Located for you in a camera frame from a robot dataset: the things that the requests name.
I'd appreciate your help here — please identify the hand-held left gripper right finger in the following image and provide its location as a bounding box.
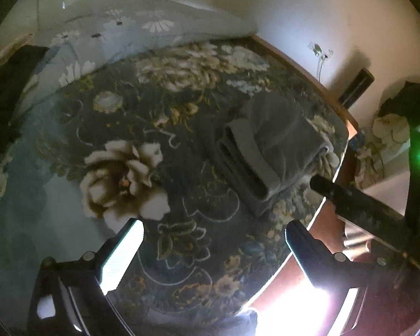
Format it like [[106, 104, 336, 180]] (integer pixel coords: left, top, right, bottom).
[[284, 220, 420, 336]]

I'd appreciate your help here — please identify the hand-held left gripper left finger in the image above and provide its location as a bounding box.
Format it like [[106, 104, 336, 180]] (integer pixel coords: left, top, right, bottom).
[[27, 218, 145, 336]]

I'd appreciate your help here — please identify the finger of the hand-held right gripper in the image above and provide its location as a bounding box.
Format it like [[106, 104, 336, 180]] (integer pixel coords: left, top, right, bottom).
[[310, 176, 420, 273]]

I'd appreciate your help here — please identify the grey garment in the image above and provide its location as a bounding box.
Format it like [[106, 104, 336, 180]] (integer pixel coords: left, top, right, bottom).
[[198, 93, 340, 218]]

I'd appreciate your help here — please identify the floral cloth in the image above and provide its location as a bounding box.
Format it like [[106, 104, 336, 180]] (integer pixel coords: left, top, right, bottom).
[[353, 112, 412, 190]]

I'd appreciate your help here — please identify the teal floral bed sheet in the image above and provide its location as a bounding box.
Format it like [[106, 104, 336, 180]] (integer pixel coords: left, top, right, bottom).
[[0, 40, 351, 326]]

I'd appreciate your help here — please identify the black rectangular bar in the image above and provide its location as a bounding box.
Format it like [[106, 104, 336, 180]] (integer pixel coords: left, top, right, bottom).
[[338, 68, 376, 109]]

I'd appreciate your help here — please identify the dark navy garment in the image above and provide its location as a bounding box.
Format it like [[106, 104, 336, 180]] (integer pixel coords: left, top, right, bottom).
[[0, 44, 50, 151]]

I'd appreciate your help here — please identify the red-brown wooden bed frame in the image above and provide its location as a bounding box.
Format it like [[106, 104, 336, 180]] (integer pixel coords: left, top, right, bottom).
[[245, 35, 375, 336]]

